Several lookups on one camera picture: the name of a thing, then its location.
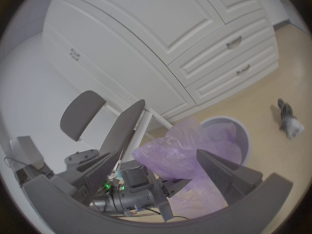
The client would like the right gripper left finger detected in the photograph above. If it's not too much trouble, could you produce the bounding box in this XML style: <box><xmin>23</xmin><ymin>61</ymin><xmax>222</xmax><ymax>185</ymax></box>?
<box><xmin>52</xmin><ymin>151</ymin><xmax>120</xmax><ymax>207</ymax></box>

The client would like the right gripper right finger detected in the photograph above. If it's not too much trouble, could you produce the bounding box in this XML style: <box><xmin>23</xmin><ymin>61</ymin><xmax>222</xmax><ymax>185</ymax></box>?
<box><xmin>196</xmin><ymin>149</ymin><xmax>264</xmax><ymax>206</ymax></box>

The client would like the purple plastic bag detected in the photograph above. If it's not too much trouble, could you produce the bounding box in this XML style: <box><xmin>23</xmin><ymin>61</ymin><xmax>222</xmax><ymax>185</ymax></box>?
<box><xmin>132</xmin><ymin>117</ymin><xmax>242</xmax><ymax>219</ymax></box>

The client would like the black and white wrapper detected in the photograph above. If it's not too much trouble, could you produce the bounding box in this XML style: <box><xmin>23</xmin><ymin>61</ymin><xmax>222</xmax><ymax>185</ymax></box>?
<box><xmin>277</xmin><ymin>98</ymin><xmax>305</xmax><ymax>139</ymax></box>

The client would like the pale grey trash bin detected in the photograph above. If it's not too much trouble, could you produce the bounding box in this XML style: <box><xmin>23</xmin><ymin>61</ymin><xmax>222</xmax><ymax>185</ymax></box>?
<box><xmin>200</xmin><ymin>116</ymin><xmax>251</xmax><ymax>166</ymax></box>

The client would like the white chair dark grey seat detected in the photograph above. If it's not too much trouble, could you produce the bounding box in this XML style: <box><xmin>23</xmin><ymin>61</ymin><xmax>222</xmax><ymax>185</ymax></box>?
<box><xmin>60</xmin><ymin>90</ymin><xmax>174</xmax><ymax>170</ymax></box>

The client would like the white wardrobe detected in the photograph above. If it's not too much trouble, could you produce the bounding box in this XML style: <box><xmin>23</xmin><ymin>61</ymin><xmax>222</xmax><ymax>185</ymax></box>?
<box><xmin>41</xmin><ymin>0</ymin><xmax>279</xmax><ymax>125</ymax></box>

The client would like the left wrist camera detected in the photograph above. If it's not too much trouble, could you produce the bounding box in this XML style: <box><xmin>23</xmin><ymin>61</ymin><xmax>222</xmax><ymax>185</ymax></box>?
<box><xmin>120</xmin><ymin>161</ymin><xmax>149</xmax><ymax>193</ymax></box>

